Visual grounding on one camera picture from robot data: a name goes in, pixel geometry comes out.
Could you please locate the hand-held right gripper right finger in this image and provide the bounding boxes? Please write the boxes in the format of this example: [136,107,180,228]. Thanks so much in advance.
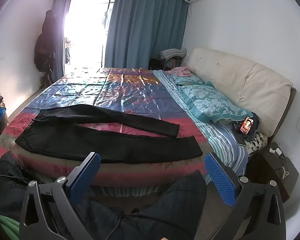
[194,152,287,240]

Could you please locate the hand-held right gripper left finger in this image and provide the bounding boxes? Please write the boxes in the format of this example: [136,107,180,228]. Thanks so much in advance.
[19,152,101,240]

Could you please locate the black pants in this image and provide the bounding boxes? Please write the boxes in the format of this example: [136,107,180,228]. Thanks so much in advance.
[15,104,203,164]

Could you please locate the blue striped bed sheet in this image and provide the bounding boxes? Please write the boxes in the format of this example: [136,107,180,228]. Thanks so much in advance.
[152,69,249,178]

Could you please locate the dark nightstand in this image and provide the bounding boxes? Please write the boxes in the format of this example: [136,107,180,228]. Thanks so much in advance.
[247,142,299,203]

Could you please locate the black and white floral cloth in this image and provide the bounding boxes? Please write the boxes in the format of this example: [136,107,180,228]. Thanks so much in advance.
[245,131,268,155]

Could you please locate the smartphone with lit screen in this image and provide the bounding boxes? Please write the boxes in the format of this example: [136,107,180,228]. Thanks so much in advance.
[240,116,254,133]

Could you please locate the person's blue jeans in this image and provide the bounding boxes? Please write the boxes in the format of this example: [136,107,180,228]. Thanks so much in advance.
[0,152,208,240]

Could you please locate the teal patterned blanket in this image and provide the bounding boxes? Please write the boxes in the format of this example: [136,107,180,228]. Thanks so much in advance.
[179,81,253,124]

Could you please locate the dark hanging clothes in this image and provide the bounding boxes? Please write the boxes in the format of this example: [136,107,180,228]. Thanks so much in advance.
[34,9,56,79]

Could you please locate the colourful satin quilt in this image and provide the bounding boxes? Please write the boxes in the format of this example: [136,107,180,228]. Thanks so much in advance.
[0,67,208,188]

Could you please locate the narrow blue curtain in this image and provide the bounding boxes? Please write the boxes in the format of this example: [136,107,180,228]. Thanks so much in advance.
[52,0,70,80]

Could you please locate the small teal floral pillow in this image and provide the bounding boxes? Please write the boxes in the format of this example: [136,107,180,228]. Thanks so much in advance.
[172,75,205,87]

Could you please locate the pink cloth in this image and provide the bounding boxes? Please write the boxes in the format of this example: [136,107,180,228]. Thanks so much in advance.
[168,66,195,77]

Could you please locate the glass balcony door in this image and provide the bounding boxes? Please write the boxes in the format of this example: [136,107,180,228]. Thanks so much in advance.
[64,0,117,68]

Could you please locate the wide blue curtain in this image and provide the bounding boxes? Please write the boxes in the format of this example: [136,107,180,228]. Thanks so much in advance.
[104,0,185,69]

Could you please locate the black cable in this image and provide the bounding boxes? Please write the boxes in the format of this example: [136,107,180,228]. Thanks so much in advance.
[0,172,29,181]

